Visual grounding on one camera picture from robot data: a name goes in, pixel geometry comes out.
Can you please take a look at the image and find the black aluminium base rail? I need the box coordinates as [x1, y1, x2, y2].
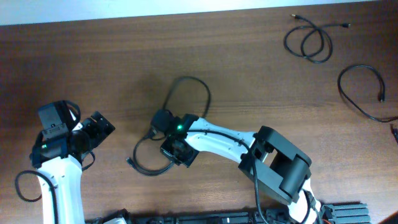
[86, 203, 371, 224]

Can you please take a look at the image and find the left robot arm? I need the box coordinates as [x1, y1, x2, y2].
[30, 100, 115, 223]

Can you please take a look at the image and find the thin black usb cable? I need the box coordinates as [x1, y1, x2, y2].
[283, 14, 351, 64]

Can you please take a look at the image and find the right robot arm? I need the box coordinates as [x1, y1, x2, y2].
[150, 110, 322, 223]

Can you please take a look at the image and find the thick black usb cable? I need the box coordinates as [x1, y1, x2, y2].
[126, 76, 212, 177]

